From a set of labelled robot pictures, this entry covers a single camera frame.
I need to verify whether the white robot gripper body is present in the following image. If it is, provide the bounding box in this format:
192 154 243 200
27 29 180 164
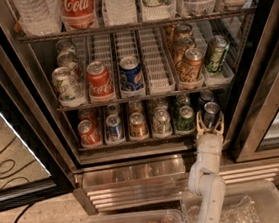
196 133 223 158

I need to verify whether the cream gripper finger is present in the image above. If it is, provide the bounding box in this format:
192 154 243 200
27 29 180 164
196 111 207 137
213 112 225 136

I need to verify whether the blue pepsi can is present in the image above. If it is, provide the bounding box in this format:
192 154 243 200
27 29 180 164
197 90 216 107
202 101 220 129
106 114 124 142

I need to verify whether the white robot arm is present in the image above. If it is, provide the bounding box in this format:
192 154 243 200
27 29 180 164
188 111 226 223

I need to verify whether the green can front bottom shelf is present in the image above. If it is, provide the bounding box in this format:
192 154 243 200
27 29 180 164
175 105 195 133

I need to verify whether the green can rear bottom shelf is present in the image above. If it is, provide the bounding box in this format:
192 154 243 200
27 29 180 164
174 94 191 110

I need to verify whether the white green can bottom shelf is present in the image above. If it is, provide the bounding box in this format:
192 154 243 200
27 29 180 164
152 109 172 136

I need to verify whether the white green can shelf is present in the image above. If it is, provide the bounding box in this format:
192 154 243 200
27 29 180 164
152 109 172 136
52 67 81 101

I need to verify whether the orange can front middle shelf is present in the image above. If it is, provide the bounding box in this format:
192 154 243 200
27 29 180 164
179 48 204 83

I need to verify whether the orange can shelf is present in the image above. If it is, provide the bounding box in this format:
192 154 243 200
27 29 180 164
179 48 204 83
129 112 148 137

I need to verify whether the orange can front bottom shelf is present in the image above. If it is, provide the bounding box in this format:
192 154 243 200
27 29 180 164
129 112 148 137

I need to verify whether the white empty shelf tray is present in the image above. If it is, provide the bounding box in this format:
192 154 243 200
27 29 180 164
138 28 176 95

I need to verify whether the blue pepsi can middle shelf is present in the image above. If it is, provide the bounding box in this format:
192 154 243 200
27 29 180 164
119 56 144 92

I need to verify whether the red coca-cola can middle shelf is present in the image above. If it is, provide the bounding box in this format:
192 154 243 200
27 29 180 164
86 61 114 97

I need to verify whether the red coke can bottom shelf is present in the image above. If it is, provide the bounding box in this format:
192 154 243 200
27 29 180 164
78 119 101 146

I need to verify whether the white green can middle shelf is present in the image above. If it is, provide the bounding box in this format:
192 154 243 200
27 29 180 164
52 67 81 101

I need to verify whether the red coca-cola bottle top shelf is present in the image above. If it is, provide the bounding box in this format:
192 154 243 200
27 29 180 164
60 0 95 18

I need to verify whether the open glass fridge door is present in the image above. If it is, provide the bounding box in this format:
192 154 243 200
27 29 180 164
0 11 78 214

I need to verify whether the clear plastic bin with bubble wrap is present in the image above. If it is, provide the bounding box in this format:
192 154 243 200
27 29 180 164
180 180 279 223

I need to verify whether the clear water bottle top middle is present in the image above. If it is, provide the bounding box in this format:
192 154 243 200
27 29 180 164
102 0 138 26

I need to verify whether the clear water bottle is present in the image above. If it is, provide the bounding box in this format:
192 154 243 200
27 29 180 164
12 0 62 36
102 0 138 26

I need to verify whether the clear water bottle top left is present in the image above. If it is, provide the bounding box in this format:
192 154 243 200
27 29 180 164
12 0 62 36

